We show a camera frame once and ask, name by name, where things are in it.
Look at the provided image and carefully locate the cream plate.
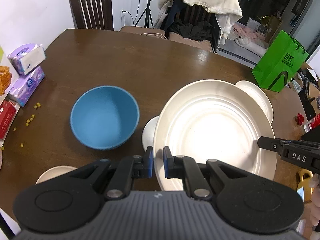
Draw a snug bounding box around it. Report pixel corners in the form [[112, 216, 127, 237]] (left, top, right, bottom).
[[36, 165, 77, 184], [235, 80, 274, 123], [153, 80, 277, 191]]

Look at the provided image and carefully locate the person's right hand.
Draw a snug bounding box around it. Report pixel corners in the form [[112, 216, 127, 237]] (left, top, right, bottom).
[[304, 174, 320, 239]]

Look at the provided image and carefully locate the red drink bottle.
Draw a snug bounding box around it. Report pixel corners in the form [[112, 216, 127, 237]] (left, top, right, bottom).
[[304, 113, 320, 133]]

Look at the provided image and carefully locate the white bowl left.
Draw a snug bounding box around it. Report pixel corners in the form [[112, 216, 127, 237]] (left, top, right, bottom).
[[142, 115, 159, 152]]

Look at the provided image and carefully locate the red rose flower head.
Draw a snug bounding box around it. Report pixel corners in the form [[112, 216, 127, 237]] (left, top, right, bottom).
[[295, 113, 304, 126]]

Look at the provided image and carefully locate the yellow mug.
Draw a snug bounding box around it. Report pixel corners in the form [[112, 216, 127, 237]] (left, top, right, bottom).
[[297, 169, 313, 203]]

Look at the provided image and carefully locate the blue bowl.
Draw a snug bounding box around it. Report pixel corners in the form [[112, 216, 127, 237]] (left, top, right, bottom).
[[70, 86, 140, 150]]

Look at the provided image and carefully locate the green paper shopping bag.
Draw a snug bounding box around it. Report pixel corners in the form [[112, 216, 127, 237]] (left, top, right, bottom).
[[252, 30, 309, 92]]

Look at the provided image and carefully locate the white plush toy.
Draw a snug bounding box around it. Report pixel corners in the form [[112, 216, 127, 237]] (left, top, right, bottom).
[[235, 36, 266, 57]]

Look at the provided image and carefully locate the black garment on chair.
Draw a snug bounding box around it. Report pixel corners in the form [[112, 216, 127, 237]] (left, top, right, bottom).
[[169, 20, 217, 44]]

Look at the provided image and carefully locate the purple tissue pack lower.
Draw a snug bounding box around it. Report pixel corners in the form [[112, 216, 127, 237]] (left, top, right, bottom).
[[8, 66, 45, 107]]

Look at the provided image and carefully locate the purple tissue pack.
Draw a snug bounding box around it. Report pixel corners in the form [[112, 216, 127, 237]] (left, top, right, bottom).
[[8, 66, 45, 107], [8, 43, 46, 76]]

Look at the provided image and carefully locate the red small box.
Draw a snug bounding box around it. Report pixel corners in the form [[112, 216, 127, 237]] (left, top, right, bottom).
[[0, 99, 20, 140]]

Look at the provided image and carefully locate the wooden chair with clothes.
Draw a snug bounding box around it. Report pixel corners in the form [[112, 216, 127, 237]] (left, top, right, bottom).
[[160, 0, 222, 53]]

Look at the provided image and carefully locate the studio light on tripod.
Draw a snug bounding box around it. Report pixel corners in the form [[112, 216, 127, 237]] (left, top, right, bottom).
[[133, 0, 153, 28]]

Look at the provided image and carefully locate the purple tissue pack upper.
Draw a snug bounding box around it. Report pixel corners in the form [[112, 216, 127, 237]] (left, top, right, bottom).
[[8, 43, 46, 76]]

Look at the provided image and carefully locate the green snack box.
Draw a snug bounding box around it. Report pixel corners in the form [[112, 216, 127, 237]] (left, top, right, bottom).
[[0, 47, 19, 104]]

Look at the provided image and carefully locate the cream sweater on chair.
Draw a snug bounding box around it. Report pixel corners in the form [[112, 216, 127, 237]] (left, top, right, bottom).
[[153, 0, 242, 45]]

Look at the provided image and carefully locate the dark wooden chair left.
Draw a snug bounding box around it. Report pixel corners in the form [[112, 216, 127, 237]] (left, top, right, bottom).
[[67, 0, 167, 40]]

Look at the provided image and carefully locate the white charging cable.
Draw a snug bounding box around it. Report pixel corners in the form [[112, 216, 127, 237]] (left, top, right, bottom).
[[139, 31, 167, 40]]

